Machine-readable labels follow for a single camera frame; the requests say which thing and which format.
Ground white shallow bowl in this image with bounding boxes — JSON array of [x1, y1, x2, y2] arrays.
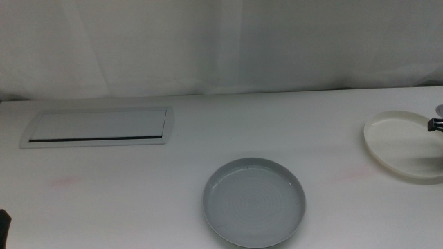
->
[[363, 110, 443, 185]]

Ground grey shallow bowl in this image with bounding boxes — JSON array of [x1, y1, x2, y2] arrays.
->
[[201, 157, 307, 249]]

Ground white fabric backdrop curtain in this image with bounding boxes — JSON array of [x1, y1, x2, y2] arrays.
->
[[0, 0, 443, 102]]

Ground silver desk cable hatch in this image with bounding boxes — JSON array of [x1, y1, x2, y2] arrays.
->
[[19, 106, 175, 149]]

